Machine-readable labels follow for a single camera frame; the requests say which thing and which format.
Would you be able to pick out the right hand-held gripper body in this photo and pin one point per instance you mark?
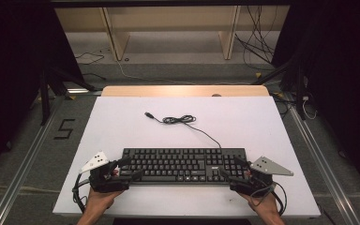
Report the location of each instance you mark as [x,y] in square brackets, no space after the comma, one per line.
[267,167]

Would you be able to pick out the black metal stand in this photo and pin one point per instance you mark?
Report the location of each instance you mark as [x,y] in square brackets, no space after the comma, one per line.
[45,100]
[300,93]

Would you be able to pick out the white table board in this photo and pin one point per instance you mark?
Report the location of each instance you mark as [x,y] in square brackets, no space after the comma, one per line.
[231,125]

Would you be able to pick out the light wooden shelf unit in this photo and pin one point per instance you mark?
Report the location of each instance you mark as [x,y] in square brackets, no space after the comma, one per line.
[118,37]

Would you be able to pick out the dark curtain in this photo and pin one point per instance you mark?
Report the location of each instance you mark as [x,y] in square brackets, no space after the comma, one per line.
[12,78]
[340,78]

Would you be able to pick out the long metal floor rail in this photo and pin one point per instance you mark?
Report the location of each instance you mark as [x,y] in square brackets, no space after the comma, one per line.
[22,173]
[325,168]

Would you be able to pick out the person's left hand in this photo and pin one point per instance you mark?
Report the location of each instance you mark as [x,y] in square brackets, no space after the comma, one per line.
[97,201]

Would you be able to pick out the light wooden table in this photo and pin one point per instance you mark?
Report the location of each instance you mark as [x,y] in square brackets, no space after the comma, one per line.
[168,91]

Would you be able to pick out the short metal floor rail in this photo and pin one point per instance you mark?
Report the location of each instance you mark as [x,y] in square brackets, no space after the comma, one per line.
[81,91]

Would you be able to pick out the black computer keyboard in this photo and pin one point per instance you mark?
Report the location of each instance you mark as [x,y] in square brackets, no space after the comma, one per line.
[181,164]

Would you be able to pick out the person's right hand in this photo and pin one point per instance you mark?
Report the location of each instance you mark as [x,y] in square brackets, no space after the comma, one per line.
[267,206]

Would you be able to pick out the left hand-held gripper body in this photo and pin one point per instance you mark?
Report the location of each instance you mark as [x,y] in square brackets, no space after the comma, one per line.
[106,182]

